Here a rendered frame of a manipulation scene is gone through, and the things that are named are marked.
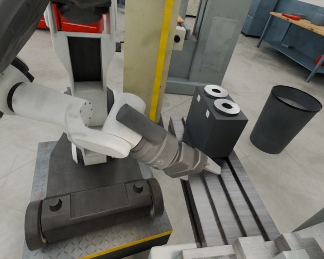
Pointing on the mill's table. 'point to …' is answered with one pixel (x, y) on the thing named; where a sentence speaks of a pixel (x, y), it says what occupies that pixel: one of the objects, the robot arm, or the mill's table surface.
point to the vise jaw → (251, 248)
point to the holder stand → (215, 121)
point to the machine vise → (281, 242)
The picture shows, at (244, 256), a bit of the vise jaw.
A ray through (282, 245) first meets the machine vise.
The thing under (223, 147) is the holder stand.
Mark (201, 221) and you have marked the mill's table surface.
